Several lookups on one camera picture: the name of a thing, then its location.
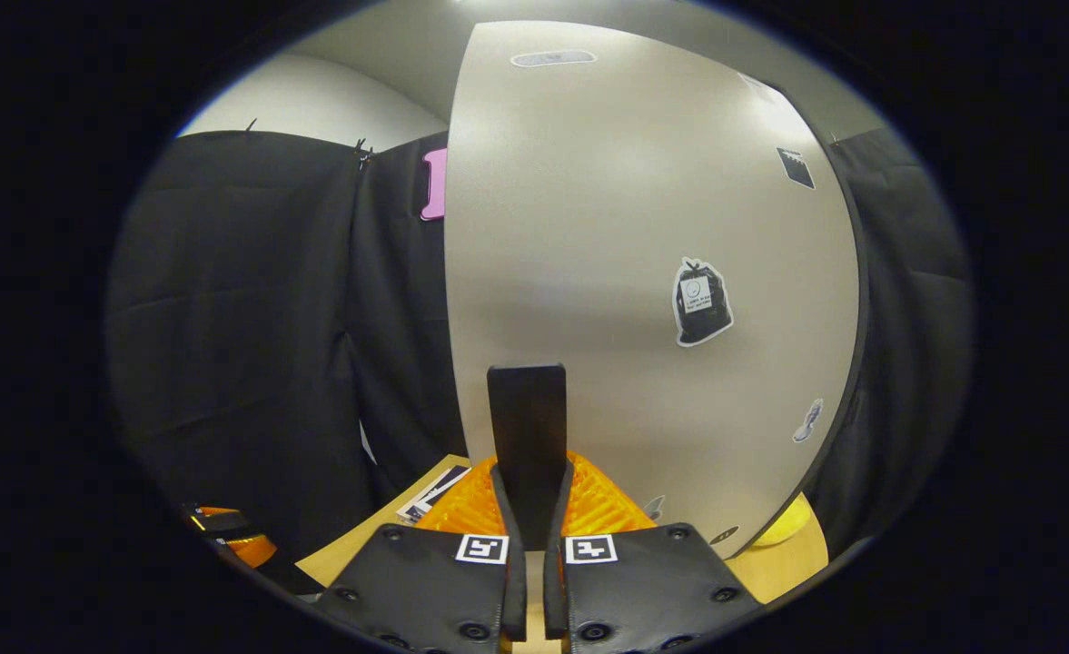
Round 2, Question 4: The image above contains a black backdrop cloth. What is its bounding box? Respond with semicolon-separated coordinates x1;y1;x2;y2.
103;127;975;591

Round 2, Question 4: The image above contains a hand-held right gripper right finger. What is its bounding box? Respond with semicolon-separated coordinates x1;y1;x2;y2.
543;451;762;654

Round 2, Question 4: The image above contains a white book with portrait cover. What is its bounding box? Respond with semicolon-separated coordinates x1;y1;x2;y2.
395;465;472;527

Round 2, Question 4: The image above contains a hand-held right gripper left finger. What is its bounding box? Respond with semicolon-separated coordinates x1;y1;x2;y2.
316;451;529;654

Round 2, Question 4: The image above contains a yellow sponge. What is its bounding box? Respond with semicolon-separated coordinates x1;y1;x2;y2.
752;490;813;549

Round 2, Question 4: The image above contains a light grey cabinet door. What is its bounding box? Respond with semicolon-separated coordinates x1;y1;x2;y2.
443;20;868;560

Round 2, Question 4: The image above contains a black cabinet door handle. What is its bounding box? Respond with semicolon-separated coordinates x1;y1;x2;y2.
487;363;569;551

